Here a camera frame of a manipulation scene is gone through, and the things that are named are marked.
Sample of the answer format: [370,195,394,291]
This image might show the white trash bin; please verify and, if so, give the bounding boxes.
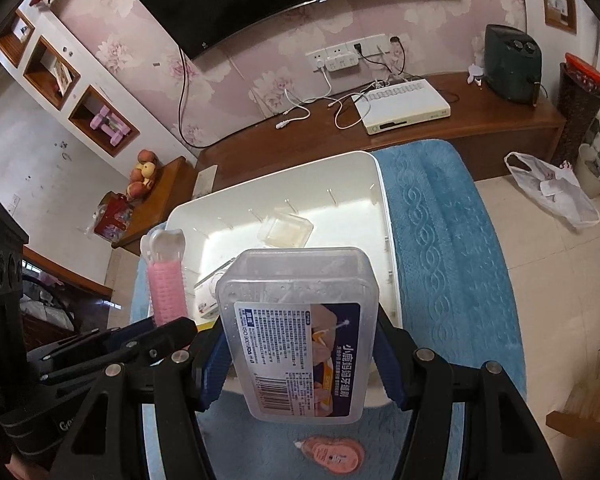
[576,143,600,200]

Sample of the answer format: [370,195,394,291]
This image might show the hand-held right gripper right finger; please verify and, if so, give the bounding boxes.
[372,305,563,480]

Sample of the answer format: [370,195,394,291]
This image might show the small clear plastic box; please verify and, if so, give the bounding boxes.
[259,211,315,249]

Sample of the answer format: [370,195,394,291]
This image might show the white wall socket panel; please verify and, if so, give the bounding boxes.
[305,34,387,61]

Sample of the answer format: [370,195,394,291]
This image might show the dark cylinder with red lid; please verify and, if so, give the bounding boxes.
[559,52,600,159]

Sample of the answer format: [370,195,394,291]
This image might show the pink dumbbells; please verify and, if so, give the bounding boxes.
[91,107,134,144]

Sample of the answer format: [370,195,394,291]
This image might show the pink tooth-shaped brush case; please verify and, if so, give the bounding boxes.
[140,227,187,326]

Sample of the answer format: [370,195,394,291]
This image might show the pink correction tape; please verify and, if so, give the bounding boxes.
[294,437,366,476]

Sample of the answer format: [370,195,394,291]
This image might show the white plastic bag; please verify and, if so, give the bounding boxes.
[504,151,600,229]

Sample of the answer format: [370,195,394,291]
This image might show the white power strip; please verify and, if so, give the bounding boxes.
[327,57,361,74]

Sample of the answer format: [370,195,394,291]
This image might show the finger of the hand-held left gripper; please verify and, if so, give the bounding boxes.
[125,316,199,362]
[27,316,156,367]

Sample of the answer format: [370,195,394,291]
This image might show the framed picture card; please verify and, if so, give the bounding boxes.
[52,57,74,96]

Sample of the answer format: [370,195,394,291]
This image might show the wooden side cabinet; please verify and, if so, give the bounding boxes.
[111,156,201,256]

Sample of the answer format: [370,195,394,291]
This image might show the clear plastic floss box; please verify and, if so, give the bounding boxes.
[215,246,380,426]

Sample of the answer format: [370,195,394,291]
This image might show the wooden television stand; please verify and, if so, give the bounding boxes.
[195,72,566,196]

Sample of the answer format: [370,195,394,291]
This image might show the red gift box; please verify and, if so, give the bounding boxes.
[94,191,135,244]

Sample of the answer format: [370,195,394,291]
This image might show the white charging cables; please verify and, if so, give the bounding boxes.
[275,87,362,131]

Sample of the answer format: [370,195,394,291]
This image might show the black television cable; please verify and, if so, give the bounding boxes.
[177,45,262,149]

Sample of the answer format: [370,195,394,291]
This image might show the blue plush blanket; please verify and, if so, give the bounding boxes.
[130,139,529,480]

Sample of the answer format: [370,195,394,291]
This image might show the white set-top box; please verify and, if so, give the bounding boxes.
[350,79,452,136]

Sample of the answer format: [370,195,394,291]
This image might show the bowl of fruit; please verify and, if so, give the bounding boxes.
[126,149,159,202]

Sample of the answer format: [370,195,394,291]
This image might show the white plastic storage bin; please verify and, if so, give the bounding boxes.
[165,150,405,409]

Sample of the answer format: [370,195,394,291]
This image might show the dark green air fryer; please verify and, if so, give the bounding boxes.
[483,24,544,106]

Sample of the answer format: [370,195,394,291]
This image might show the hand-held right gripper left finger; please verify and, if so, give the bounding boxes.
[55,327,231,480]

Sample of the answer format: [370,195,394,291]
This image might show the wooden door frame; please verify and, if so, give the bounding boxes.
[22,246,114,297]

